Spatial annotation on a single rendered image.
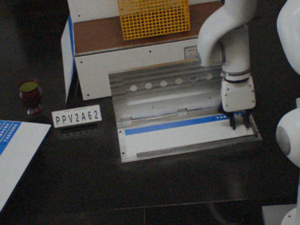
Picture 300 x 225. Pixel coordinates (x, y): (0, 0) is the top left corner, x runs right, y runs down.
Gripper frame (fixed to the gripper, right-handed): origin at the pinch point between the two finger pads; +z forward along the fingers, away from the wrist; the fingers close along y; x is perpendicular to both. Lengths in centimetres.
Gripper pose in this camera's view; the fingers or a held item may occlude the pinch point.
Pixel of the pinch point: (239, 121)
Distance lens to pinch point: 189.4
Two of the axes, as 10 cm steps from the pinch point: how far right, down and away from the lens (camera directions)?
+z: 1.2, 8.8, 4.5
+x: -1.0, -4.4, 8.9
